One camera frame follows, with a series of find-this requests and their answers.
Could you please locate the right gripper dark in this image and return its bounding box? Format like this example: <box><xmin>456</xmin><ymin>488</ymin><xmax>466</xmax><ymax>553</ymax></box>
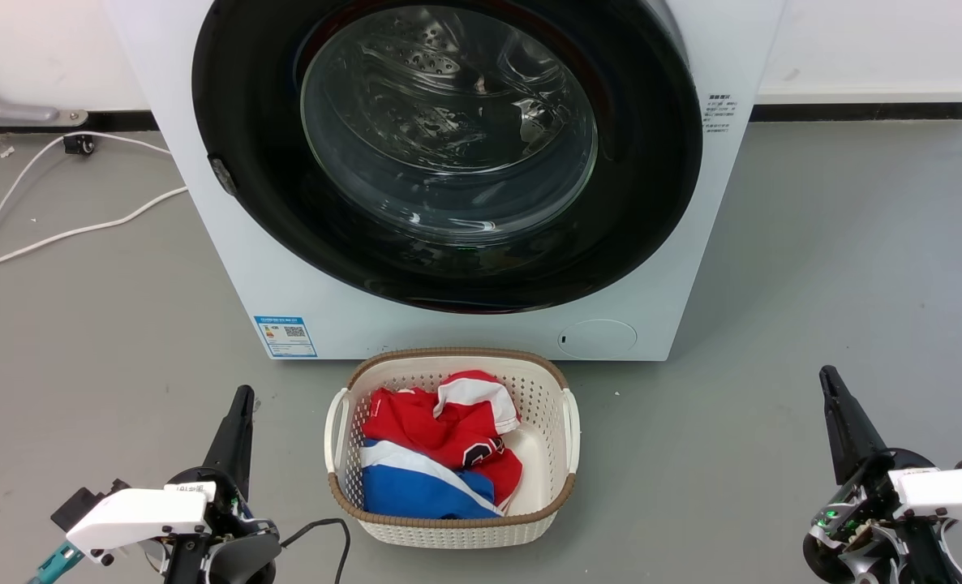
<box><xmin>803</xmin><ymin>367</ymin><xmax>956</xmax><ymax>584</ymax></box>

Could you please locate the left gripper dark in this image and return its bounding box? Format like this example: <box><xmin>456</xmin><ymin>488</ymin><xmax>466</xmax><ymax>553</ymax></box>
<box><xmin>163</xmin><ymin>386</ymin><xmax>282</xmax><ymax>584</ymax></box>

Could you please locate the black round washer door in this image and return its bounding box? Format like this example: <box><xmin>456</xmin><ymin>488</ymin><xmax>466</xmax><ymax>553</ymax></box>
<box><xmin>191</xmin><ymin>0</ymin><xmax>704</xmax><ymax>315</ymax></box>

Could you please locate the white front-load washing machine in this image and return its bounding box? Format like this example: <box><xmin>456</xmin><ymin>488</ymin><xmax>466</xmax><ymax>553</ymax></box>
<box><xmin>104</xmin><ymin>0</ymin><xmax>788</xmax><ymax>363</ymax></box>

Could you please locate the blue energy label sticker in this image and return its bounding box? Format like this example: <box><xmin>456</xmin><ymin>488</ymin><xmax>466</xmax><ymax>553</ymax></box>
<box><xmin>254</xmin><ymin>316</ymin><xmax>319</xmax><ymax>359</ymax></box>

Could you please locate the blue and white garment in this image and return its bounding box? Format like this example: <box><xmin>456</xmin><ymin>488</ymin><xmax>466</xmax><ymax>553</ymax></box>
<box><xmin>359</xmin><ymin>439</ymin><xmax>504</xmax><ymax>521</ymax></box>

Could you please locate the red and white garment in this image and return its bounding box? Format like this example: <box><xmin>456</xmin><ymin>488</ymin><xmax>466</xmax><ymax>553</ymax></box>
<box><xmin>362</xmin><ymin>370</ymin><xmax>524</xmax><ymax>510</ymax></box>

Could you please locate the round white filter cover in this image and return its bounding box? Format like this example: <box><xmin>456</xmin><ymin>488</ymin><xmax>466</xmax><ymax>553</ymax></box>
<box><xmin>557</xmin><ymin>319</ymin><xmax>639</xmax><ymax>359</ymax></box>

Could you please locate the cream woven-rim laundry basket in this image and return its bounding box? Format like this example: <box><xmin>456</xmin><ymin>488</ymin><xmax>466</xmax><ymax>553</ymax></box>
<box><xmin>324</xmin><ymin>348</ymin><xmax>582</xmax><ymax>550</ymax></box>

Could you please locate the small printed text sticker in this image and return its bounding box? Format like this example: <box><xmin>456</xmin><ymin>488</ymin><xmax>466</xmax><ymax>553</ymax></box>
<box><xmin>702</xmin><ymin>92</ymin><xmax>740</xmax><ymax>137</ymax></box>

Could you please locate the teal cable connector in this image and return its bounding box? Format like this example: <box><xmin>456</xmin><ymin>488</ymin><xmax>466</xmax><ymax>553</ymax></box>
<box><xmin>28</xmin><ymin>542</ymin><xmax>84</xmax><ymax>584</ymax></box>

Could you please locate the white floor cable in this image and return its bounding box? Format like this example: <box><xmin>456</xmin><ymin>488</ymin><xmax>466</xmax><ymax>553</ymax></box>
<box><xmin>0</xmin><ymin>186</ymin><xmax>189</xmax><ymax>274</ymax></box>
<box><xmin>0</xmin><ymin>131</ymin><xmax>173</xmax><ymax>286</ymax></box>

